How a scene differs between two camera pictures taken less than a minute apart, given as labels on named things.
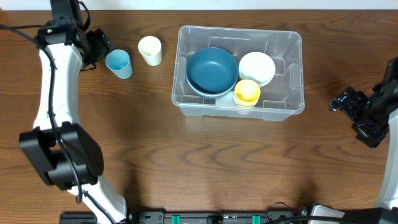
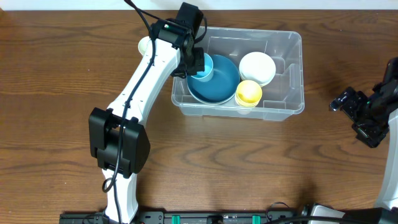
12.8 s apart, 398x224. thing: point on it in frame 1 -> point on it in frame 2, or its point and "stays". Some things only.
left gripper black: x=100 y=45 -> x=193 y=62
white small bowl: x=257 y=66 stays
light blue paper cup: x=118 y=61 -> x=207 y=74
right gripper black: x=355 y=111 stays
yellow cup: x=247 y=93 stays
